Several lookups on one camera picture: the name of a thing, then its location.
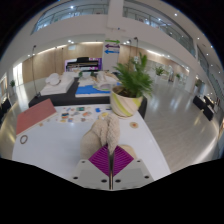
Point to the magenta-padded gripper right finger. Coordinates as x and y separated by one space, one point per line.
125 170

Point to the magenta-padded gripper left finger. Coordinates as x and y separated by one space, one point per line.
96 170

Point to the beige waffle towel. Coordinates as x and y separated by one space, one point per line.
100 133

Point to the small round wooden disc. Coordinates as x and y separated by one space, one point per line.
134 125

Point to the green plant in striped pot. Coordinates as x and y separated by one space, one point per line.
125 105

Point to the model on blue base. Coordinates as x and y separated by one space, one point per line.
88 90

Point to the salmon pink flat board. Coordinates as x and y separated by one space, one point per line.
35 116

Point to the white sculpted model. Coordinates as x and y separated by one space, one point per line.
56 88

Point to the group of black chairs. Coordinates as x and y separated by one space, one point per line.
5 108
203 106

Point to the large background potted plant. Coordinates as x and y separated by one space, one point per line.
159 70

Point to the black upright piano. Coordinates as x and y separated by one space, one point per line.
83 63

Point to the small background potted plant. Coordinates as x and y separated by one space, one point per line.
12 83

